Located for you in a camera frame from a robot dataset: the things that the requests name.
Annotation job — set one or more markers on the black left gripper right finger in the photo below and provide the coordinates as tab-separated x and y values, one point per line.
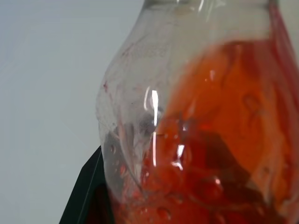
217	154

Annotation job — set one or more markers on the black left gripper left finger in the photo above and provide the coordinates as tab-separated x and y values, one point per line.
88	198

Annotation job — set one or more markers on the clear plastic bottle red drink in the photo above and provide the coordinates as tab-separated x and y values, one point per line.
198	105

